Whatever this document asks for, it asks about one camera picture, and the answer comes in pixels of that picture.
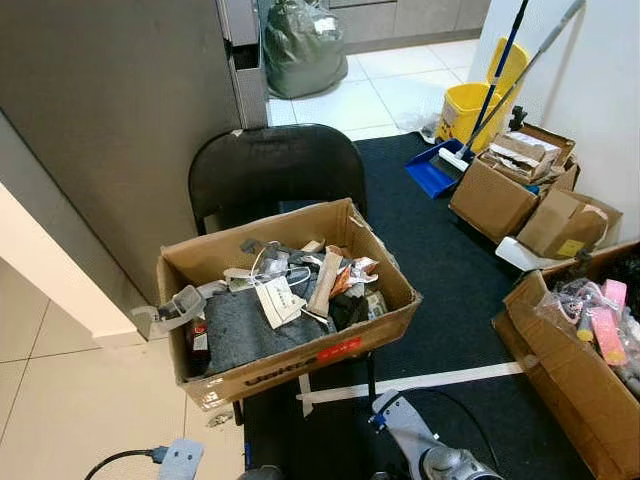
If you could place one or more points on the clear plastic bag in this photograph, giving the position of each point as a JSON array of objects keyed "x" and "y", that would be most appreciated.
[{"x": 570, "y": 305}]

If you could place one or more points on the white floor tape strip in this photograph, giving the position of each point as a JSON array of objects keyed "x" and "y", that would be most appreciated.
[{"x": 440, "y": 379}]

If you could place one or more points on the black chair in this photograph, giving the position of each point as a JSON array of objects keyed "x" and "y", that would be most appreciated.
[{"x": 270, "y": 165}]

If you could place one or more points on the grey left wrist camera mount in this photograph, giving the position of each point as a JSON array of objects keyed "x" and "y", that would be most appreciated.
[{"x": 181, "y": 460}]

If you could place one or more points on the white plastic tray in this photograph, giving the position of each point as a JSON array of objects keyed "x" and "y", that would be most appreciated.
[{"x": 515, "y": 255}]

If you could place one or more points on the grey green garbage bag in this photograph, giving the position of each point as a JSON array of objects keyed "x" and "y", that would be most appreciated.
[{"x": 300, "y": 50}]

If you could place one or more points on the dark blue carpet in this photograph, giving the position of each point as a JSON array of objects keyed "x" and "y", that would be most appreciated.
[{"x": 450, "y": 310}]

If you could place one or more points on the pink package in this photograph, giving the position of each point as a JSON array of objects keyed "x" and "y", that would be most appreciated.
[{"x": 608, "y": 325}]

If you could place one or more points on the crumpled brown packaging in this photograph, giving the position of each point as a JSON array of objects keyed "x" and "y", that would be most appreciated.
[{"x": 525, "y": 155}]

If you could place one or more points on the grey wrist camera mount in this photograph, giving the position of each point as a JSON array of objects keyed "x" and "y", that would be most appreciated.
[
  {"x": 405, "y": 425},
  {"x": 181, "y": 460}
]

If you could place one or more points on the grey plastic tool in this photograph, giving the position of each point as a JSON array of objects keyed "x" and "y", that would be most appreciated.
[{"x": 175, "y": 308}]

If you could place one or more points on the cardboard box with open flaps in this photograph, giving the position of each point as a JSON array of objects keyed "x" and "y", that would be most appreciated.
[{"x": 490, "y": 205}]

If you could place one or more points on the tan cardboard strip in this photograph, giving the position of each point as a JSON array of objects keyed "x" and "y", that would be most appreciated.
[{"x": 324, "y": 283}]

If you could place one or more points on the cardboard box with red label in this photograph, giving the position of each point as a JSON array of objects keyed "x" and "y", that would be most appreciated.
[{"x": 300, "y": 362}]

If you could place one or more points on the grey kitchen cabinets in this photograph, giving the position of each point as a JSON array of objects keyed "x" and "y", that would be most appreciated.
[{"x": 400, "y": 20}]

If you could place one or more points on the long cardboard box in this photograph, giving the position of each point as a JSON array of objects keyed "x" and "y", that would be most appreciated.
[{"x": 560, "y": 390}]

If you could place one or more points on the yellow mop bucket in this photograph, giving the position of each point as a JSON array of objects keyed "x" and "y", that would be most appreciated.
[{"x": 462, "y": 112}]

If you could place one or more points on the tall grey cabinet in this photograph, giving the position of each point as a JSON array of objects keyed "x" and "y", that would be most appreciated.
[{"x": 110, "y": 110}]

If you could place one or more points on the blue dustpan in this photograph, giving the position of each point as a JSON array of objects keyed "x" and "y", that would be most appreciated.
[{"x": 428, "y": 172}]

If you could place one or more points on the grey robot left leg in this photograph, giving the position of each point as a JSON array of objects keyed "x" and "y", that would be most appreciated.
[{"x": 262, "y": 473}]

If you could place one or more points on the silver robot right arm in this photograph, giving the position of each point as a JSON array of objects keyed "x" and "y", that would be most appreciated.
[{"x": 460, "y": 466}]

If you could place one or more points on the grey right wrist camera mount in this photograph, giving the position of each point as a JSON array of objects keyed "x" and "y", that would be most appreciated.
[{"x": 405, "y": 425}]

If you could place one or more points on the grey felt cloth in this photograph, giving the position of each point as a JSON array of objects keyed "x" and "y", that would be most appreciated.
[{"x": 245, "y": 330}]

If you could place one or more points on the small cardboard box yellow label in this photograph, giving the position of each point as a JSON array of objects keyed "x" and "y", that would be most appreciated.
[{"x": 560, "y": 222}]

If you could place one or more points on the white paper tag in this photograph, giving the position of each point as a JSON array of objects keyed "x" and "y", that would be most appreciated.
[{"x": 279, "y": 300}]

